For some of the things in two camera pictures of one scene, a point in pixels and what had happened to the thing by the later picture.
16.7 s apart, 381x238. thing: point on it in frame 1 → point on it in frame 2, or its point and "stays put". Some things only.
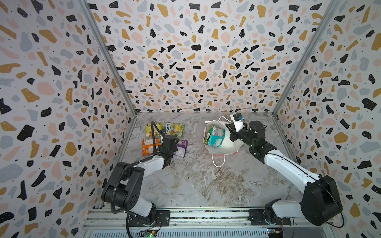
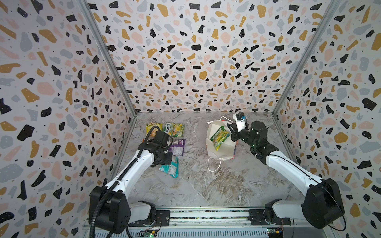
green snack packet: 175,129 stays put
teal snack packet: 216,137 → 172,169
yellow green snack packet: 156,133 stays put
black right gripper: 234,133 stays put
